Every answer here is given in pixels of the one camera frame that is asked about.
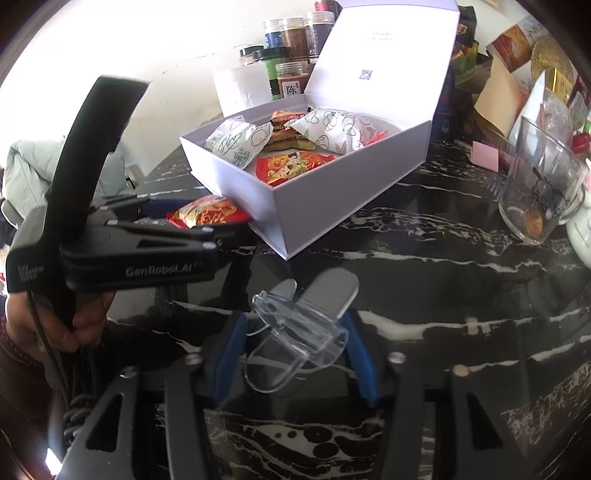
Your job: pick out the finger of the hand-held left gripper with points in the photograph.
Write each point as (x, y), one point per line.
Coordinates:
(184, 235)
(157, 208)

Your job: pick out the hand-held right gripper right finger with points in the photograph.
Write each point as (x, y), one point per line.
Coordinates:
(362, 364)

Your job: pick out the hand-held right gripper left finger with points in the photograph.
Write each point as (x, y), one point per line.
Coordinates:
(228, 355)

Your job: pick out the red cartoon candy packet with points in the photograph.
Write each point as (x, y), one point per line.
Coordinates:
(207, 213)
(295, 168)

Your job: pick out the clear acrylic stand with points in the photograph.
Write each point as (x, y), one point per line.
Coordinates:
(300, 332)

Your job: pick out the white bread-print snack packet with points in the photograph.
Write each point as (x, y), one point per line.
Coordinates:
(337, 127)
(235, 138)

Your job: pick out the gold snack packet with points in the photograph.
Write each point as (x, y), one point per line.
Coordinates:
(286, 131)

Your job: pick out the white gift box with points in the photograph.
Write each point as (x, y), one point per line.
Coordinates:
(369, 184)

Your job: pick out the person's left forearm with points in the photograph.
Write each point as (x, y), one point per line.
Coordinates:
(18, 378)

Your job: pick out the person's left hand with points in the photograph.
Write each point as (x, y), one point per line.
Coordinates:
(87, 323)

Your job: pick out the grey chair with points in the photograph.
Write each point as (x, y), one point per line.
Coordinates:
(134, 177)

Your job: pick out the light blue jacket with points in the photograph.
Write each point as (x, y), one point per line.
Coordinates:
(32, 170)

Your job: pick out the toilet paper roll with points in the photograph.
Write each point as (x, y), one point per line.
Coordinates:
(240, 90)

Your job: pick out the green label jar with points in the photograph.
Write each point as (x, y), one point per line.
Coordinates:
(274, 69)

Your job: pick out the white label jar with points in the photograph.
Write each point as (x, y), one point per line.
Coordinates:
(292, 81)

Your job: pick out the blue label jar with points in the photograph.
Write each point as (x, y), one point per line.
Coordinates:
(274, 34)

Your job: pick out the brown label jar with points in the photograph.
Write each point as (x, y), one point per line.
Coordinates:
(294, 39)

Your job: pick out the dark label jar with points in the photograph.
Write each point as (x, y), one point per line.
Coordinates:
(318, 37)

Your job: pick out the pink note pad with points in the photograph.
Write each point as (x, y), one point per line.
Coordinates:
(485, 156)

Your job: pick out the glass mug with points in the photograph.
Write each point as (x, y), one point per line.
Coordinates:
(540, 184)

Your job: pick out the white cartoon bottle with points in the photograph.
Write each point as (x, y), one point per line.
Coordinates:
(581, 230)

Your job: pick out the clear jar with red contents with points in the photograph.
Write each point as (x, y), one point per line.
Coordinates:
(328, 5)

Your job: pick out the dark packaging box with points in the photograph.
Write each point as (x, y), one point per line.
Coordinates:
(461, 92)

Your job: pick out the brown paper bag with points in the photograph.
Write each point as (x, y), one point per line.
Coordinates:
(501, 97)

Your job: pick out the gold box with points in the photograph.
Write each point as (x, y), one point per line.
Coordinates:
(561, 83)

